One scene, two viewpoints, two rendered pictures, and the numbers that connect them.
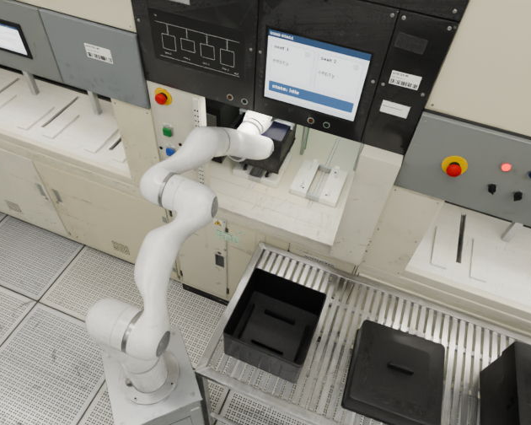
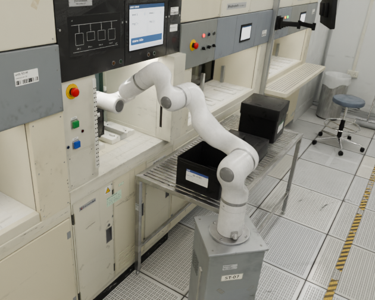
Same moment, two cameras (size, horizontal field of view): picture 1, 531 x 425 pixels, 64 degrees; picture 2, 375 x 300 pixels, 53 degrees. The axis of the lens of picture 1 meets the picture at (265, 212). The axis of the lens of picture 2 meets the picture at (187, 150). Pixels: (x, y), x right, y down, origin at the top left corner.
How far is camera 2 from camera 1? 1.84 m
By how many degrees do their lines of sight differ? 62
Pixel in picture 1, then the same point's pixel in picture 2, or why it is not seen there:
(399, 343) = not seen: hidden behind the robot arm
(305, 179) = (106, 134)
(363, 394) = not seen: hidden behind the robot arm
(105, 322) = (241, 158)
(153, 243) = (208, 113)
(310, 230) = (148, 144)
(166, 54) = (77, 50)
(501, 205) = (205, 55)
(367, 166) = (177, 62)
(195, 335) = not seen: outside the picture
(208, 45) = (102, 30)
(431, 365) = (240, 134)
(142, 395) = (244, 234)
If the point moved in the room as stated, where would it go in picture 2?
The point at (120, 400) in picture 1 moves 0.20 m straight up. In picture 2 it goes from (246, 246) to (252, 209)
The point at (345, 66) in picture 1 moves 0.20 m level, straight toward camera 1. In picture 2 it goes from (157, 13) to (192, 18)
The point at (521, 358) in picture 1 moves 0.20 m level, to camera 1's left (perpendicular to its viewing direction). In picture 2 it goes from (249, 103) to (246, 112)
